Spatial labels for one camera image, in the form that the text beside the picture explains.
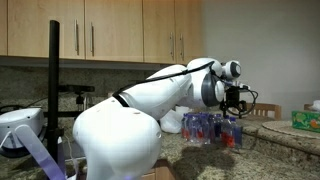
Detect wooden chair left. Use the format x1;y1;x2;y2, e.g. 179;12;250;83
247;103;282;120

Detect white VR headset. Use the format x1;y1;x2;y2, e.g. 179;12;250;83
0;108;45;158

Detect green tissue box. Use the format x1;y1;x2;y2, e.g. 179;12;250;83
292;111;320;133

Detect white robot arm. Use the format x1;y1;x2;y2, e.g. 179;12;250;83
73;58;241;180

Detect black camera stand pole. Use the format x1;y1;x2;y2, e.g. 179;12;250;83
46;20;64;162

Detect wooden chair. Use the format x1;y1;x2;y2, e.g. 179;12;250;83
247;103;282;120
303;104;313;111

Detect wooden wall cabinets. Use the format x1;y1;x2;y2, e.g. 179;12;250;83
0;0;204;64

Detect Fiji water bottle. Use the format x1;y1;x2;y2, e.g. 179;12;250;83
230;117;242;150
221;116;234;147

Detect woven round placemat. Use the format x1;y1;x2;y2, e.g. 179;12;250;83
262;121;320;139

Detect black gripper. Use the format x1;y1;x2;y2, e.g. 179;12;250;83
219;87;248;118

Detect black stereo camera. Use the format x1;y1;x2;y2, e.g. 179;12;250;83
58;85;95;93

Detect white plastic bag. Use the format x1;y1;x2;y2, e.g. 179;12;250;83
160;106;191;134

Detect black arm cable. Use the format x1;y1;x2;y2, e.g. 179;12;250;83
112;59;260;118

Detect shrink-wrapped Fiji bottle pack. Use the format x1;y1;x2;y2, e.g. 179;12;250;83
181;112;222;144

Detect wooden chair right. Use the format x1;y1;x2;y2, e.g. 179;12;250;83
303;104;313;111

